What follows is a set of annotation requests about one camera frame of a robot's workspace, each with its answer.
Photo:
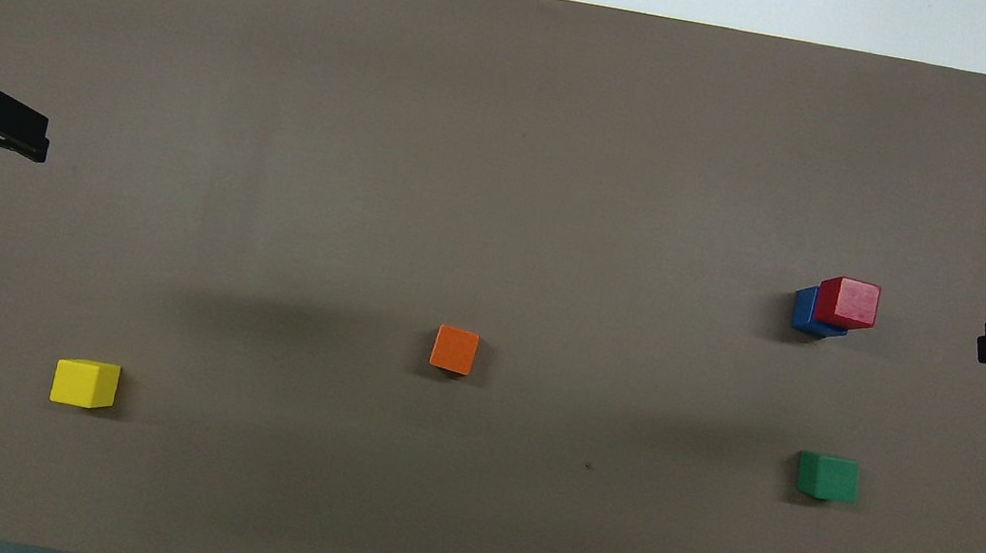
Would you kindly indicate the red wooden block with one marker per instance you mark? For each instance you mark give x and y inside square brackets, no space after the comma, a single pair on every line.
[849,304]

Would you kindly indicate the green wooden block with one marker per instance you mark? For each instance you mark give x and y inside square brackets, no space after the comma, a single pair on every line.
[828,478]

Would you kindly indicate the blue wooden block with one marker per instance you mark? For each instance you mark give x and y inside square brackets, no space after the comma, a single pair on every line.
[805,314]

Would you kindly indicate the yellow wooden block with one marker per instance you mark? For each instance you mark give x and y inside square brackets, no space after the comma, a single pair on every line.
[84,383]

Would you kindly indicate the orange wooden block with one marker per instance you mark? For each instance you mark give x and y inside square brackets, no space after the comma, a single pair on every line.
[454,350]

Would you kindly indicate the brown table mat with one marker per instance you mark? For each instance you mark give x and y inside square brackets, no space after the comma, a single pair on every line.
[519,121]

